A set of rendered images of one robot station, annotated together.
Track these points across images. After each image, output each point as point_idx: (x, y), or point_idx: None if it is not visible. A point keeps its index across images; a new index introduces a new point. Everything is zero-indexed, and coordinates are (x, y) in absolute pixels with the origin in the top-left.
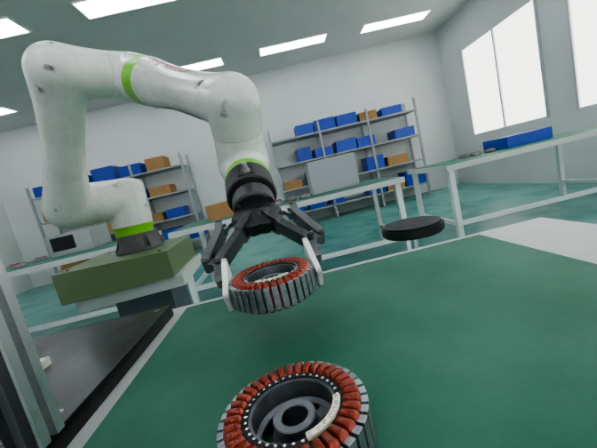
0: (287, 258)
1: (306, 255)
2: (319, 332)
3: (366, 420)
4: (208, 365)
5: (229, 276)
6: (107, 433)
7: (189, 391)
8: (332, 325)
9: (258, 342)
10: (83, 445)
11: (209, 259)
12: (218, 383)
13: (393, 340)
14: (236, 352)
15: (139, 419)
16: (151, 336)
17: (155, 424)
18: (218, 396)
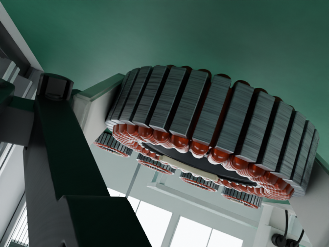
0: (264, 186)
1: (319, 202)
2: (285, 73)
3: None
4: (98, 1)
5: (98, 121)
6: (20, 14)
7: (89, 26)
8: (316, 80)
9: (184, 15)
10: (3, 7)
11: (3, 144)
12: (123, 40)
13: (321, 128)
14: (143, 8)
15: (46, 20)
16: None
17: (71, 37)
18: (128, 54)
